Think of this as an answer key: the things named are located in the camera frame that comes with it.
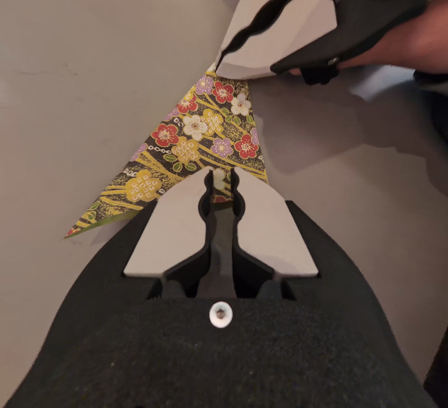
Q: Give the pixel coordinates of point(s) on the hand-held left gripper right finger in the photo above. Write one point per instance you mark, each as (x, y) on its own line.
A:
(273, 236)

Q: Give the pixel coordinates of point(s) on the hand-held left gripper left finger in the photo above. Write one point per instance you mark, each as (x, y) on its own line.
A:
(175, 236)

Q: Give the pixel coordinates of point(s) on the green floral origami paper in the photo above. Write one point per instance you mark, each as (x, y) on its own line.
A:
(196, 135)

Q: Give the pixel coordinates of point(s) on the person's right hand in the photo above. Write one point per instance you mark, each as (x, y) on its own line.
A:
(413, 44)

